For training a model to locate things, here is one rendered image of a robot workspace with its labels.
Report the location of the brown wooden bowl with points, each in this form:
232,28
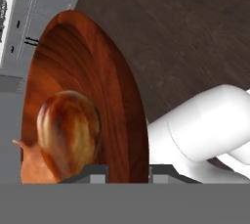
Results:
107,104

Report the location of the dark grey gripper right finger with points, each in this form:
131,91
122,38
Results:
161,173

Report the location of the brown onion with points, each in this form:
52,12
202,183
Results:
68,130

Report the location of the orange chicken drumstick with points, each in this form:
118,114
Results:
34,167

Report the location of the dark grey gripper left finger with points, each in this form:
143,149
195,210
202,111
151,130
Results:
96,173

